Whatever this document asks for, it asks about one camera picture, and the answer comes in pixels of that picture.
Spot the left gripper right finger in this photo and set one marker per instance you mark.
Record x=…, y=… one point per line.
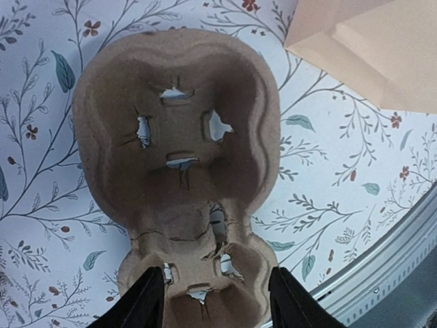
x=291, y=306

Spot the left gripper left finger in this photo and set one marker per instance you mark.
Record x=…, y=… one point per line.
x=140, y=307

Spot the brown cardboard cup carrier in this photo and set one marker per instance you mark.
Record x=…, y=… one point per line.
x=178, y=135

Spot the brown paper bag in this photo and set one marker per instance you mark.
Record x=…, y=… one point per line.
x=385, y=51

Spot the floral table mat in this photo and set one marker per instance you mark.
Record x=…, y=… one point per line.
x=349, y=171

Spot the front aluminium rail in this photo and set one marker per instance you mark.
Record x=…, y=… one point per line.
x=357, y=289

